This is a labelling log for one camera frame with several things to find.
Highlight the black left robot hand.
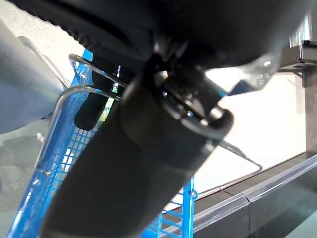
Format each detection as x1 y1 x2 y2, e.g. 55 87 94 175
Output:
9 0 317 238

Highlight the blue plastic shopping basket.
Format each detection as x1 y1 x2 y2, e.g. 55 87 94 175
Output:
6 48 263 238

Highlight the silver left robot leg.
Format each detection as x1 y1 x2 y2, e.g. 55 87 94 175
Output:
0 19 65 134

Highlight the black base shelf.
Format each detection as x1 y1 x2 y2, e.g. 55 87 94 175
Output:
193 152 317 238

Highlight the dark shelf upright post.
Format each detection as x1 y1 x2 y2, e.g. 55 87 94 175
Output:
303 71 317 154

